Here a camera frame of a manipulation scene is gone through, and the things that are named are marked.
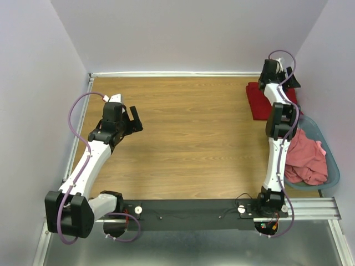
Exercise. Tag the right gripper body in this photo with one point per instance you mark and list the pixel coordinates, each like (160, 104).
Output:
(278, 77)

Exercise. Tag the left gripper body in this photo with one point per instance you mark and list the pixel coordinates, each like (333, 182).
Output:
(127, 126)

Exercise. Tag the dark red t-shirt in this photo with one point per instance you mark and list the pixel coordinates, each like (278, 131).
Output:
(259, 104)

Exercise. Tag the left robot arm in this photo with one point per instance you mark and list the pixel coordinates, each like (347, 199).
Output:
(69, 210)

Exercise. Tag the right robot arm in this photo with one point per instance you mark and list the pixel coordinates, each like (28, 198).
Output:
(280, 129)

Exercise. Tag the translucent blue laundry basket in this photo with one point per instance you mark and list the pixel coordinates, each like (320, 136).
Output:
(313, 132)

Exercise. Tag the pink t-shirt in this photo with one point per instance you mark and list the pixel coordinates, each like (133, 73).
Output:
(306, 160)

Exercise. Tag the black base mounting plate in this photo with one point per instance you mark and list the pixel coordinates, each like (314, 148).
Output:
(188, 215)

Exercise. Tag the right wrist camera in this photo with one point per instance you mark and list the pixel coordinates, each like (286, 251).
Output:
(280, 68)

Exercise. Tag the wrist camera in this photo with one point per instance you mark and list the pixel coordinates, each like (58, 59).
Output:
(117, 98)
(280, 68)

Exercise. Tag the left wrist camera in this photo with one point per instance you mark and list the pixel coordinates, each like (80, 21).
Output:
(117, 98)

